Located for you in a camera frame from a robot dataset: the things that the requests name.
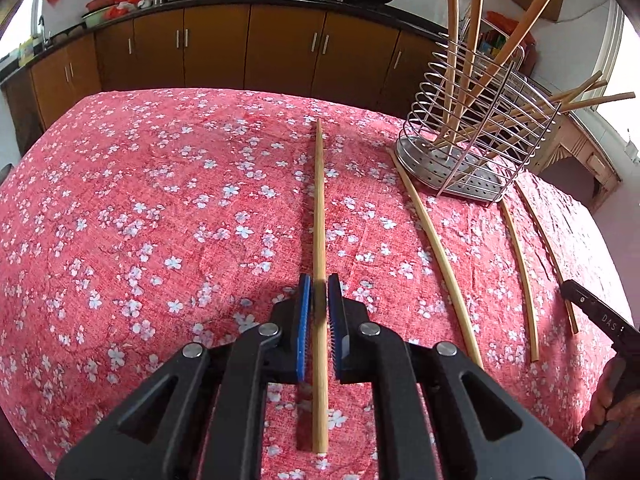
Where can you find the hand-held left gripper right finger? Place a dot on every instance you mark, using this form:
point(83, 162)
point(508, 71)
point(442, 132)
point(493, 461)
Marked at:
point(336, 330)

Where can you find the wooden chopstick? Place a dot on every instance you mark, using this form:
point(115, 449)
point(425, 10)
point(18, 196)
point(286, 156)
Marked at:
point(441, 257)
point(318, 210)
point(595, 90)
point(610, 100)
point(592, 81)
point(521, 265)
point(532, 15)
point(476, 15)
point(542, 240)
point(452, 35)

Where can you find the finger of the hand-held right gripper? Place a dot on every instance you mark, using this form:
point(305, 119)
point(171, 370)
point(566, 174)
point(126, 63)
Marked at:
point(595, 310)

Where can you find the green basin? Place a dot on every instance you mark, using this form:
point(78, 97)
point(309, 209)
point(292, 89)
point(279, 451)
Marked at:
point(97, 17)

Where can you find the yellow detergent bottle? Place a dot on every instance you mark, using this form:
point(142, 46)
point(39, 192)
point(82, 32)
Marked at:
point(25, 50)

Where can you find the small kitchen window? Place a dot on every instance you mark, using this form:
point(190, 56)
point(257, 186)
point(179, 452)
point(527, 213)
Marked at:
point(15, 30)

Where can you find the red plastic bag by basins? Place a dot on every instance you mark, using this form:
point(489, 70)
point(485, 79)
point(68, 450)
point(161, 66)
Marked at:
point(125, 2)

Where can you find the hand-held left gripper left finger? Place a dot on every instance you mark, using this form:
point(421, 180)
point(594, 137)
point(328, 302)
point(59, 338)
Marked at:
point(302, 330)

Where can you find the sink faucet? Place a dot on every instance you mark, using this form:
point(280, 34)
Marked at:
point(42, 30)

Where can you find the wooden base kitchen cabinets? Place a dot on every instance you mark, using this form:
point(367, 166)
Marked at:
point(215, 50)

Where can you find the red basin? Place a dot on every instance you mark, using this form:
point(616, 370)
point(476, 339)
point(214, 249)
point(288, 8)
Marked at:
point(102, 1)

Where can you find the large bright window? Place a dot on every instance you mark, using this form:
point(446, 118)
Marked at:
point(625, 60)

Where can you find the person's right hand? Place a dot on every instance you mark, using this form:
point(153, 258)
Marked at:
point(615, 395)

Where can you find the red floral tablecloth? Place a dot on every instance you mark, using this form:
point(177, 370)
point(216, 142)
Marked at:
point(150, 210)

